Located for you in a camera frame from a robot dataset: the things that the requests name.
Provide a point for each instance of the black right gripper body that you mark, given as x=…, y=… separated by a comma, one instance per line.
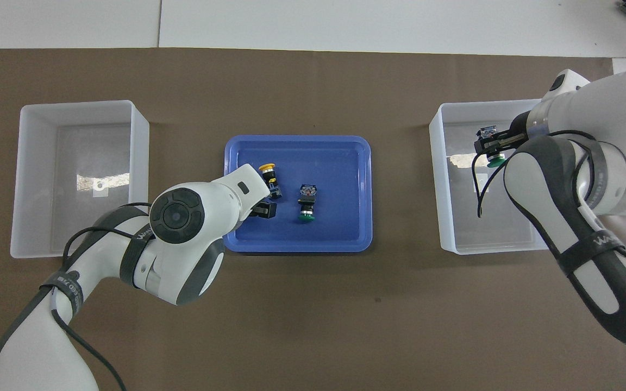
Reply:
x=518, y=136

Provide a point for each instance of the green push button switch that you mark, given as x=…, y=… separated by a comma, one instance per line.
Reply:
x=488, y=132
x=307, y=203

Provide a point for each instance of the yellow push button switch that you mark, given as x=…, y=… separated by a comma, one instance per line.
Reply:
x=270, y=176

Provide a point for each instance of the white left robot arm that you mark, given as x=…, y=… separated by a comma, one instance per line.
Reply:
x=182, y=244

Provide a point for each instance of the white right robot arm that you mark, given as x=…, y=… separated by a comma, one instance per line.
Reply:
x=606, y=108

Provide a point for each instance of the translucent white plastic box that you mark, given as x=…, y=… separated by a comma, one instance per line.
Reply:
x=454, y=217
x=30, y=163

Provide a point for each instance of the blue plastic tray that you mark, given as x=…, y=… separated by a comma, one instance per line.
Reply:
x=335, y=163

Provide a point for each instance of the brown paper table mat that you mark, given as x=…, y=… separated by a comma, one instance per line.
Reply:
x=313, y=326

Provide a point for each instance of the white paper label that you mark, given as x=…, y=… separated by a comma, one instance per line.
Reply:
x=99, y=188

